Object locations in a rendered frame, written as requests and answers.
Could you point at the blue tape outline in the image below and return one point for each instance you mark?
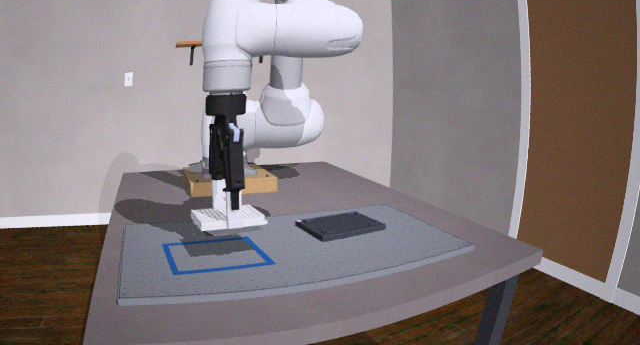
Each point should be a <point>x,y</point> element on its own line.
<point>247,239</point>

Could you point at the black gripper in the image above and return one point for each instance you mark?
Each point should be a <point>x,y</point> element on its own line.
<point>230,167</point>

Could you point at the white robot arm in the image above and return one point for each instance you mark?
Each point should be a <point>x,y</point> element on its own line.
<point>235,31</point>

